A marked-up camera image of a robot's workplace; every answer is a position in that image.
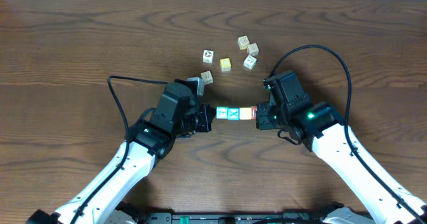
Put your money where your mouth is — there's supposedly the red block letter M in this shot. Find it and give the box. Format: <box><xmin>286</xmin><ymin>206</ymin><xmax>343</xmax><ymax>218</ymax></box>
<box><xmin>251</xmin><ymin>107</ymin><xmax>257</xmax><ymax>119</ymax></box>

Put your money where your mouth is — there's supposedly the white block letter W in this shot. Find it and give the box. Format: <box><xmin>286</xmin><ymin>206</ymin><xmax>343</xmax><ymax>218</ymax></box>
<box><xmin>201</xmin><ymin>71</ymin><xmax>213</xmax><ymax>85</ymax></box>

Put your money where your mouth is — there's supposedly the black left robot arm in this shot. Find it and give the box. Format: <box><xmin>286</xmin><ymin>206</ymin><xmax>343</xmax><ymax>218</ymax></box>
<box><xmin>27</xmin><ymin>105</ymin><xmax>216</xmax><ymax>224</ymax></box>

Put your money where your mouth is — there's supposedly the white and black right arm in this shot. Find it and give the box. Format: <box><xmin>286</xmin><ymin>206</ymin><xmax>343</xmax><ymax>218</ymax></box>
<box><xmin>256</xmin><ymin>102</ymin><xmax>426</xmax><ymax>223</ymax></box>

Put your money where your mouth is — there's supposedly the tan block top back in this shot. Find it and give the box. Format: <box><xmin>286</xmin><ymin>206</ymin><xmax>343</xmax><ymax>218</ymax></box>
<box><xmin>238</xmin><ymin>35</ymin><xmax>250</xmax><ymax>50</ymax></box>

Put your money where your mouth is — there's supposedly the plain yellow wooden block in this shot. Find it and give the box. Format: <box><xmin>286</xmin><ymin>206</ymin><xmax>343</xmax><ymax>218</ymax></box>
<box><xmin>239</xmin><ymin>107</ymin><xmax>252</xmax><ymax>120</ymax></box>

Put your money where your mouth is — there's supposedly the tan block letter K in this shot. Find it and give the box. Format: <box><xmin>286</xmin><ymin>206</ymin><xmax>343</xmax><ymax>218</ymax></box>
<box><xmin>246</xmin><ymin>43</ymin><xmax>260</xmax><ymax>56</ymax></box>

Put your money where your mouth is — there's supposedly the green block letter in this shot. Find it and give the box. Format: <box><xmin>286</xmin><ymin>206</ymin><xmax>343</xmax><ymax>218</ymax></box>
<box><xmin>216</xmin><ymin>107</ymin><xmax>228</xmax><ymax>119</ymax></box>

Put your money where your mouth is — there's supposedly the white block bird drawing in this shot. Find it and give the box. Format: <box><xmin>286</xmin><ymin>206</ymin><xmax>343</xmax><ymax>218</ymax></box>
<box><xmin>244</xmin><ymin>55</ymin><xmax>257</xmax><ymax>70</ymax></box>

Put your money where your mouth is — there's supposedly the yellow top wooden block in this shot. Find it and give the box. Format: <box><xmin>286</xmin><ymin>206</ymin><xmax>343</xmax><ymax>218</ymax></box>
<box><xmin>220</xmin><ymin>58</ymin><xmax>232</xmax><ymax>72</ymax></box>

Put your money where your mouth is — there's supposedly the blue block letter X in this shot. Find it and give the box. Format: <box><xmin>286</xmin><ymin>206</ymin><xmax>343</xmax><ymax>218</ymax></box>
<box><xmin>228</xmin><ymin>107</ymin><xmax>240</xmax><ymax>121</ymax></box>

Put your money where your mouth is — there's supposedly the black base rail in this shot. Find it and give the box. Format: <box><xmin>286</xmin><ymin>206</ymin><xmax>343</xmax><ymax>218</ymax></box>
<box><xmin>105</xmin><ymin>202</ymin><xmax>374</xmax><ymax>224</ymax></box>

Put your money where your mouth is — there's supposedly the white block red circle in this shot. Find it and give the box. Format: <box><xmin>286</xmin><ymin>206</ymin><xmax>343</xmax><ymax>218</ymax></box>
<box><xmin>202</xmin><ymin>50</ymin><xmax>214</xmax><ymax>64</ymax></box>

